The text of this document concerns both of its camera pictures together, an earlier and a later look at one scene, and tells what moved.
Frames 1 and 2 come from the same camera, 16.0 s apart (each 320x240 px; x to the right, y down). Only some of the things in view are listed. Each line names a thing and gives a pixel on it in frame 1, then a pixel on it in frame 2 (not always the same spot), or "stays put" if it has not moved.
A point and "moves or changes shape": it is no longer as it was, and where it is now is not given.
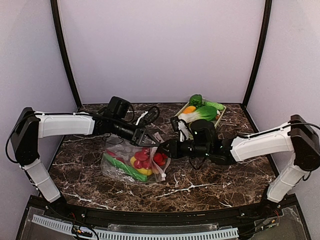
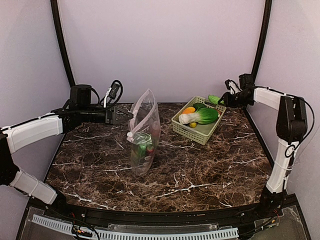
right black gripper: [173, 147] → [226, 99]
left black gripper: [136, 137] → [109, 116]
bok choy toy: [204, 113] stays put
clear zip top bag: [133, 163] moves or changes shape
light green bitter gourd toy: [216, 105] → [214, 99]
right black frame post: [267, 8] stays put
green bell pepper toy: [196, 100] → [143, 149]
